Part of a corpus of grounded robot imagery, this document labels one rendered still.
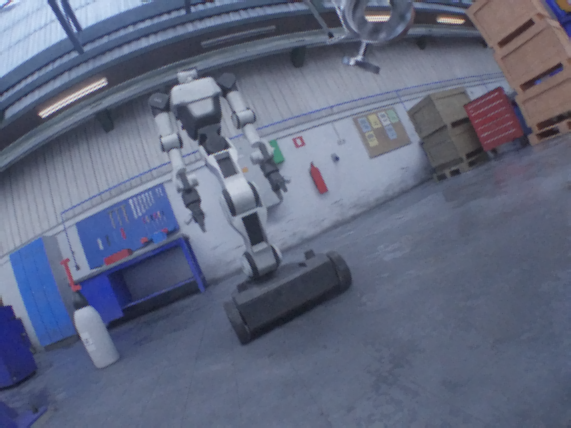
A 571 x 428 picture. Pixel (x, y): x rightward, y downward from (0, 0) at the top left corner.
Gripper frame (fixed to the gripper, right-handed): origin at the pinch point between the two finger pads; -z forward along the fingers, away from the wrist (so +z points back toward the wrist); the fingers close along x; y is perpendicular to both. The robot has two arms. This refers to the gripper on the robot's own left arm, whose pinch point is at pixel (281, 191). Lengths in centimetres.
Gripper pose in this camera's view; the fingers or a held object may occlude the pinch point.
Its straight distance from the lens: 146.1
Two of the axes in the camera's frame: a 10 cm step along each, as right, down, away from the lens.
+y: 8.7, -3.7, 3.2
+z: -4.5, -8.7, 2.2
